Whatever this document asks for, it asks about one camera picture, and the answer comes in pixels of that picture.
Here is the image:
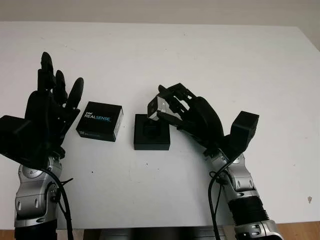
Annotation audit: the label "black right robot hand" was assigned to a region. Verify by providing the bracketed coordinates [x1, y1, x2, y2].
[157, 82, 226, 153]

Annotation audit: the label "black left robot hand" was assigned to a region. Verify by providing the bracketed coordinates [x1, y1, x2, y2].
[24, 51, 85, 153]

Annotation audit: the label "small silver RealSense camera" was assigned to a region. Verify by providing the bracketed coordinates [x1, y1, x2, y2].
[146, 94, 173, 122]

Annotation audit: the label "black RealSense box lid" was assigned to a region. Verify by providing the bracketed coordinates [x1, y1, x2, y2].
[76, 100, 125, 143]

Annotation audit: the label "black box base foam insert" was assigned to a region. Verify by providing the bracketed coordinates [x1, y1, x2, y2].
[133, 113, 171, 151]

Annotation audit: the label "dark robot torso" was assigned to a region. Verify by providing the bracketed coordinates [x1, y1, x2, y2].
[83, 221, 226, 240]

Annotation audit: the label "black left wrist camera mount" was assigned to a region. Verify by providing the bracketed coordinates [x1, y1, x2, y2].
[0, 114, 48, 163]

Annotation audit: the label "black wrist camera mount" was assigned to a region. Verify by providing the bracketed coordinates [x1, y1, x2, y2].
[223, 110, 260, 161]
[0, 114, 48, 163]

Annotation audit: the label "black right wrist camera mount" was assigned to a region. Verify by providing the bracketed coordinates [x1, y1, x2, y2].
[223, 110, 260, 161]

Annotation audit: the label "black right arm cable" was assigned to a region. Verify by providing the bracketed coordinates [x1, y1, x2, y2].
[208, 162, 236, 240]

